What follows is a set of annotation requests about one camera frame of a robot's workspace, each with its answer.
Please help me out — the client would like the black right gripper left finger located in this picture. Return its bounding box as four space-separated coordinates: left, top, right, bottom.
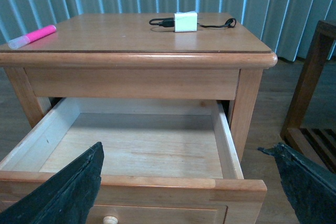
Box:
1 142 104 223

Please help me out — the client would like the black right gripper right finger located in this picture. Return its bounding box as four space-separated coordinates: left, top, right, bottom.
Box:
258 143 335 223

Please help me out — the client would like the wooden drawer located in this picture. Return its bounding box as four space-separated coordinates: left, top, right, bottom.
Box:
1 98 267 223

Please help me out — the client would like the pink marker with clear cap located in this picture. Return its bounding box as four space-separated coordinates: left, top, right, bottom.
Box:
8 25 57 49

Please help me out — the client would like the dark wooden side table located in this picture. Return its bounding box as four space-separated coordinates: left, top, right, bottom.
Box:
280 20 335 173

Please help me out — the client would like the light wooden nightstand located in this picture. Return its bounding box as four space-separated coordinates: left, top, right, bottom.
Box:
1 14 277 157

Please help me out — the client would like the white charger block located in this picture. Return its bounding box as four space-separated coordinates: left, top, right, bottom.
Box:
174 11 197 33

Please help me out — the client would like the black cable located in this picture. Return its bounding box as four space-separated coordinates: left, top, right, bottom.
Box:
149 17 237 28

